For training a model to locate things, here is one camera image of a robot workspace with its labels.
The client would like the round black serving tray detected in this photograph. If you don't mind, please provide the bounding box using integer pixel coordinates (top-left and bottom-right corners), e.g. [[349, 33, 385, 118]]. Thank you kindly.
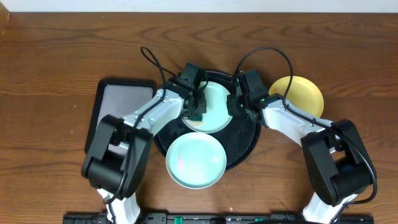
[[154, 70, 261, 170]]

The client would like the yellow plate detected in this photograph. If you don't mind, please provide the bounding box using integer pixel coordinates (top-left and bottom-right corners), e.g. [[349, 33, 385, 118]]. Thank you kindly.
[[269, 76, 324, 118]]

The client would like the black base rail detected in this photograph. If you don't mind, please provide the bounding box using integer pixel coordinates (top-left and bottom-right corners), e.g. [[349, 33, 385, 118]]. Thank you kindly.
[[62, 211, 376, 224]]

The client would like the light blue plate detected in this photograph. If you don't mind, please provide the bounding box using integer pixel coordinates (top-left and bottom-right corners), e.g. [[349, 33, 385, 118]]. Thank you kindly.
[[165, 132, 227, 189], [183, 82, 232, 133]]

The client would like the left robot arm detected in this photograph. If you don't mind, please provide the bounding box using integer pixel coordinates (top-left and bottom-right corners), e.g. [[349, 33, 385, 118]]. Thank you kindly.
[[81, 63, 208, 223]]

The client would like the light blue plate front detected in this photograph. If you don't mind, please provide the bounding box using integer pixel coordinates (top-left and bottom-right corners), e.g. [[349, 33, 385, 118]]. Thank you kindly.
[[165, 132, 227, 189]]

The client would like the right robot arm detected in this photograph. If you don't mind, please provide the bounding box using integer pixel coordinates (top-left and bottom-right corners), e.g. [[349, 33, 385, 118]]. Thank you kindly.
[[226, 70, 377, 223]]

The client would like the green yellow sponge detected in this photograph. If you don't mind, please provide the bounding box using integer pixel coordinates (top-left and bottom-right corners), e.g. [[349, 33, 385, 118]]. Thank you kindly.
[[190, 114, 203, 122]]

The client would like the black rectangular sponge tray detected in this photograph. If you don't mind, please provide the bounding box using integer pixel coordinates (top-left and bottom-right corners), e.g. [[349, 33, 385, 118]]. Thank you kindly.
[[85, 77, 157, 152]]

